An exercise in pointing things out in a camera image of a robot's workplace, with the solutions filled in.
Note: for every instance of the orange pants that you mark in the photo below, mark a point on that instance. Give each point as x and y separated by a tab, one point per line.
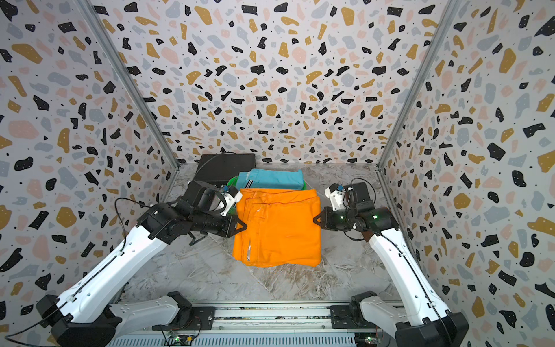
280	228

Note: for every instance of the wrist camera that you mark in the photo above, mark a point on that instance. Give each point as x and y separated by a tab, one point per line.
341	197
210	199

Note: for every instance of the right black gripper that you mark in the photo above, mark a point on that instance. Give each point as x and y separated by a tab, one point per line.
327	212

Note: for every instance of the black flat box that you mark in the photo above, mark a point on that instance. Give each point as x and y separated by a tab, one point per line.
219	169

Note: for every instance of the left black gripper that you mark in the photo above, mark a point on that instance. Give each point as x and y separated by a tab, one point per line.
230	229

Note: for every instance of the aluminium corner post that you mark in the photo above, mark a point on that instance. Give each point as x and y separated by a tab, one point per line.
443	27
88	12

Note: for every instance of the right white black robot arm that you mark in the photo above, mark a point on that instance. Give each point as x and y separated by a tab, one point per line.
425	319

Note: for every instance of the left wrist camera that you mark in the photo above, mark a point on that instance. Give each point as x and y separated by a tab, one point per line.
210	199

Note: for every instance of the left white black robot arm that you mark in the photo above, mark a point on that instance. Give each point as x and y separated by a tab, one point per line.
86	314

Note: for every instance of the green plastic basket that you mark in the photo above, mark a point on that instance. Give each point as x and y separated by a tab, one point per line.
234	180

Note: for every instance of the teal pants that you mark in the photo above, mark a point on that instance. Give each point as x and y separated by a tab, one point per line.
258	178

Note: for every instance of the left aluminium corner post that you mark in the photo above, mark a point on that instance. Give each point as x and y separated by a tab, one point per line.
88	12

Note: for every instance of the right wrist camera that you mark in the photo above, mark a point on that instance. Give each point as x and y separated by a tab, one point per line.
341	197

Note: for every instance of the right aluminium corner post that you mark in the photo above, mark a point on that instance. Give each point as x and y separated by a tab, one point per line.
443	27

